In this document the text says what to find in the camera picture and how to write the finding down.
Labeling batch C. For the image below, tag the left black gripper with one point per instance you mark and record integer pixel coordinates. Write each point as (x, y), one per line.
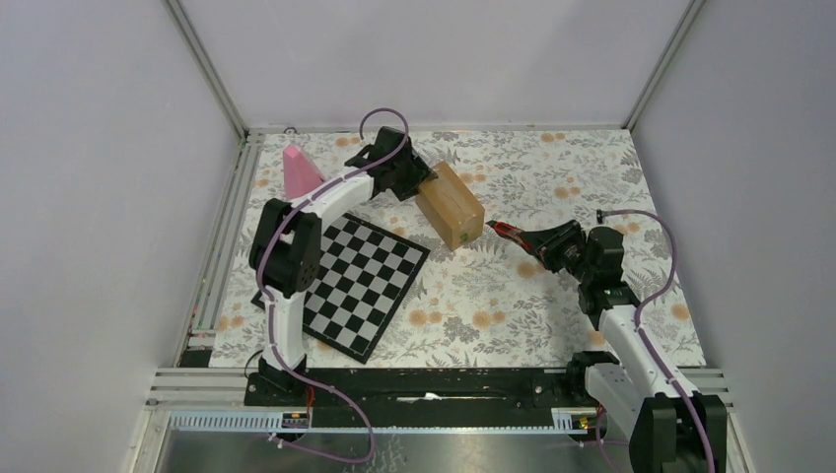
(418, 173)

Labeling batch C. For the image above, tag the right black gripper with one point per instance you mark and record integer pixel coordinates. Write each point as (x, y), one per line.
(549, 241)

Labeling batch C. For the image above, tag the red black utility knife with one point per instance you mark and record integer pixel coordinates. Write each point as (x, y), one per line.
(506, 232)

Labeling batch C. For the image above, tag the brown cardboard express box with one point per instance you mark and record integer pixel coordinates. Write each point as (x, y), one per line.
(450, 207)

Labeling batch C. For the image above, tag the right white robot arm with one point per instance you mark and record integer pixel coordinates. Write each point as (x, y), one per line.
(671, 425)

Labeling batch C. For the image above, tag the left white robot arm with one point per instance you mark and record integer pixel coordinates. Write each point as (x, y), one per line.
(285, 253)

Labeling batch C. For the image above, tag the floral patterned table mat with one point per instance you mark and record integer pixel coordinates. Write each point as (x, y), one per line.
(488, 304)

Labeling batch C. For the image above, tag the pink triangular block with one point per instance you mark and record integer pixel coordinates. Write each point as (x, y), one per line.
(300, 174)

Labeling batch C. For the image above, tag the black white checkerboard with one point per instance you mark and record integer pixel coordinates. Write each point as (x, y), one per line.
(364, 275)

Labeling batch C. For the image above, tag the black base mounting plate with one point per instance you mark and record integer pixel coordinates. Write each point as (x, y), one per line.
(427, 399)

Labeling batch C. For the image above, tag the left aluminium corner post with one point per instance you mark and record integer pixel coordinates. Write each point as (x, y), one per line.
(206, 67)

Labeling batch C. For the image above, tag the aluminium corner post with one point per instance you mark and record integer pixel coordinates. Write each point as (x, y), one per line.
(675, 41)
(206, 67)

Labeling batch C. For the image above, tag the right aluminium corner post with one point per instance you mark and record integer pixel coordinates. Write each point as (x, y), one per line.
(675, 41)

